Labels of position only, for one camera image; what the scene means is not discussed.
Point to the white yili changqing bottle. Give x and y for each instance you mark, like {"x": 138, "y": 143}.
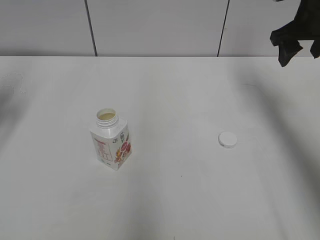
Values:
{"x": 111, "y": 138}

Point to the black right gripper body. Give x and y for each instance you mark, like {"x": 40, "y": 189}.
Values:
{"x": 304, "y": 27}

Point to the white round bottle cap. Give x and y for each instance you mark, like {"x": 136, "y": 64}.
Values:
{"x": 227, "y": 139}

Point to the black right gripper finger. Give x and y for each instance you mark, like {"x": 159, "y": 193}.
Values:
{"x": 315, "y": 49}
{"x": 287, "y": 50}

